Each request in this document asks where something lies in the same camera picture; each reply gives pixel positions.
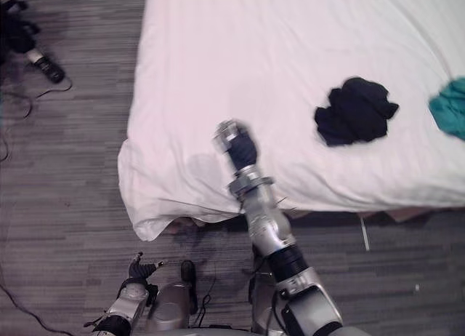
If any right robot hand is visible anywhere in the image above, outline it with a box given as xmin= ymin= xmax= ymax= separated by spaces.
xmin=211 ymin=119 xmax=259 ymax=170

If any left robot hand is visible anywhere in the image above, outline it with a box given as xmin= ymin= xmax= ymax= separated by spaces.
xmin=128 ymin=252 xmax=164 ymax=281

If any white bed sheet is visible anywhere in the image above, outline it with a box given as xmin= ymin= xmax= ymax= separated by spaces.
xmin=117 ymin=0 xmax=465 ymax=242

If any black crumpled cloth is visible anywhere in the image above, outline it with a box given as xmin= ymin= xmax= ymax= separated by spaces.
xmin=313 ymin=77 xmax=400 ymax=147

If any teal crumpled cloth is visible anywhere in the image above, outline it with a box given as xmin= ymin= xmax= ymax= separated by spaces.
xmin=428 ymin=76 xmax=465 ymax=140

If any silver robot leg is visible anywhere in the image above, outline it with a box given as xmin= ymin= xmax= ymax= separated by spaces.
xmin=145 ymin=281 xmax=193 ymax=332

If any dark robot foot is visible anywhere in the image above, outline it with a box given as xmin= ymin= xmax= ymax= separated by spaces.
xmin=180 ymin=260 xmax=199 ymax=315

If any black cable on floor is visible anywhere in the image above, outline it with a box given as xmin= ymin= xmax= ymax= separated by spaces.
xmin=0 ymin=77 xmax=73 ymax=333

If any black bundle with silver handle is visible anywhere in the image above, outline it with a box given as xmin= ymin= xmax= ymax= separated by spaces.
xmin=0 ymin=0 xmax=67 ymax=84

